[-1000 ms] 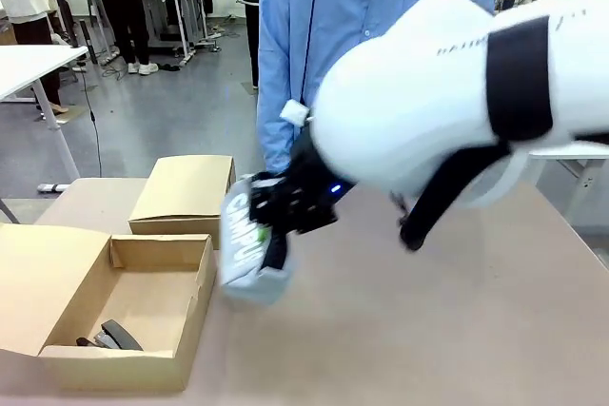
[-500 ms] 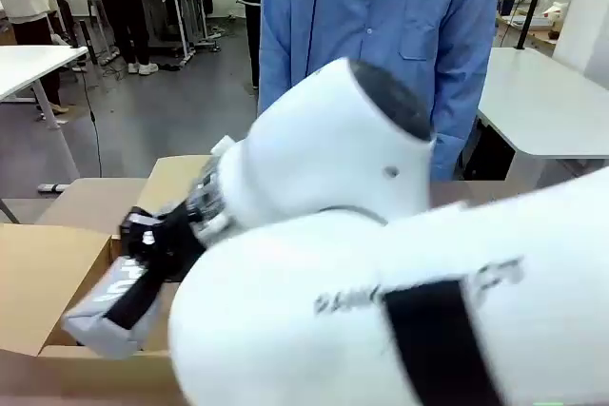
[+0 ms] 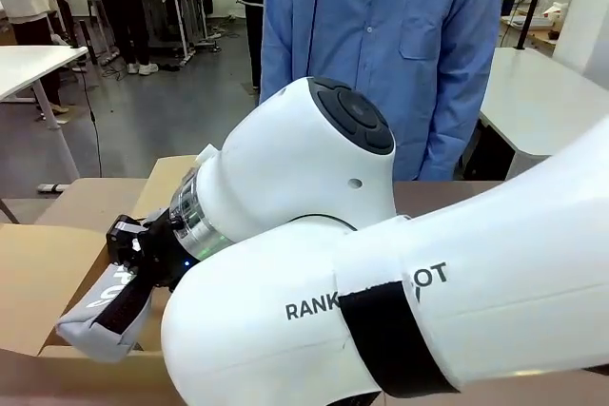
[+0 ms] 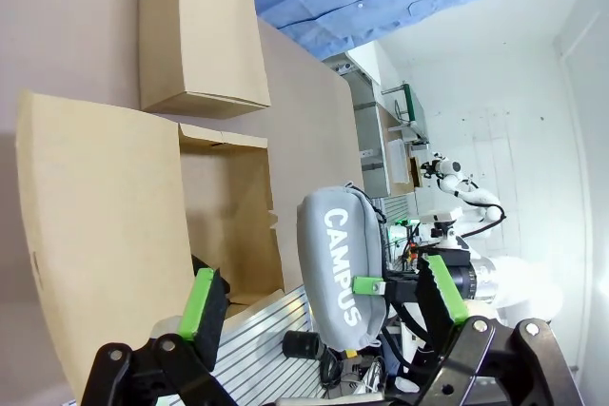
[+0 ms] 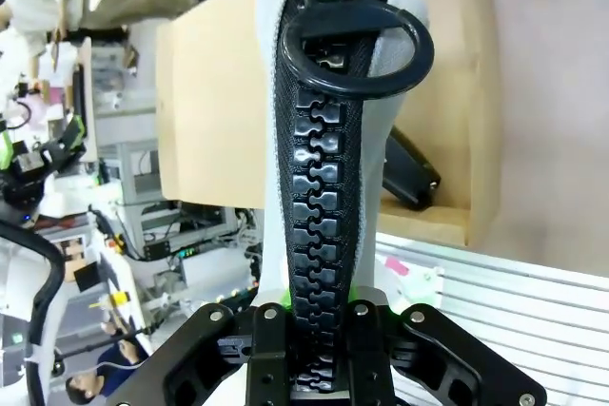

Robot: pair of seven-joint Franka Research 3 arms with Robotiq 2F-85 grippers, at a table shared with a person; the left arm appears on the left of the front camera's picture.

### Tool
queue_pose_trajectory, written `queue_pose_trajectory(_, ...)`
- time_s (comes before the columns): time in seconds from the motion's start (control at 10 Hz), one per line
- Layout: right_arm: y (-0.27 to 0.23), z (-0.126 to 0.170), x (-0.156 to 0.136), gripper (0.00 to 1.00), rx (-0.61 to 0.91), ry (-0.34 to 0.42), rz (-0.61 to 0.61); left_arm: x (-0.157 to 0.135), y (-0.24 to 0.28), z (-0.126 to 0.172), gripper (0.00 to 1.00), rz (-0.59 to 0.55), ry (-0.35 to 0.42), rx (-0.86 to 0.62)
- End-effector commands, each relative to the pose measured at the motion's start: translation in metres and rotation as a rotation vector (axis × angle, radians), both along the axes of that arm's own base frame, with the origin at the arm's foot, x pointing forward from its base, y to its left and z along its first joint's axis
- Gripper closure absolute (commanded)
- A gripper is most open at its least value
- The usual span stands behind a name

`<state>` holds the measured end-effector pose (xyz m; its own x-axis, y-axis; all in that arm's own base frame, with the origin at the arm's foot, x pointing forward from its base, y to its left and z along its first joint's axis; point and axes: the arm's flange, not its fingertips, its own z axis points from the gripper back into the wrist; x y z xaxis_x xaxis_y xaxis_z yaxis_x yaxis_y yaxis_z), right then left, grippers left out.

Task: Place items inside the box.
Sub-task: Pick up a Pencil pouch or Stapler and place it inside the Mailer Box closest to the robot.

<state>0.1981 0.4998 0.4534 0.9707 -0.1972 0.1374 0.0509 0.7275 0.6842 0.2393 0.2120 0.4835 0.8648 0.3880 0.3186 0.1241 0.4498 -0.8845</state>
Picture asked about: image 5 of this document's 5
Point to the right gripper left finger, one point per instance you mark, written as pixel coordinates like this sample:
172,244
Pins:
266,353

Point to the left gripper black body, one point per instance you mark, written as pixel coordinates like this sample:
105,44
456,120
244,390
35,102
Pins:
28,173

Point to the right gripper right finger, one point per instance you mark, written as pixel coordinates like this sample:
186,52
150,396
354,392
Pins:
371,353

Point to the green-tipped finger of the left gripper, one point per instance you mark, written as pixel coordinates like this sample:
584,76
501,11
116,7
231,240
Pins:
4,151
72,137

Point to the grey CAMPUS pencil case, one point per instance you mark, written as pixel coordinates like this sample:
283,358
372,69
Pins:
323,187

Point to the black stapler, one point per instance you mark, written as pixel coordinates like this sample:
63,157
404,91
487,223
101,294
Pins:
409,173

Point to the large cardboard box with lid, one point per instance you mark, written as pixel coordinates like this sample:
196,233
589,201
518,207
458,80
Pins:
209,116

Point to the person in white jacket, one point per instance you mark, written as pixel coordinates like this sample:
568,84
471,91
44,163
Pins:
43,2

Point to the electronics equipment rack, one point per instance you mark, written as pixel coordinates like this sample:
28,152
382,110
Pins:
190,235

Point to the seated person in navy top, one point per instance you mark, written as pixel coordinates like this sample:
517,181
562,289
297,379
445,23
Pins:
119,363

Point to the aluminium profile frame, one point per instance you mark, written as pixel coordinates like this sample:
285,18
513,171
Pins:
499,292

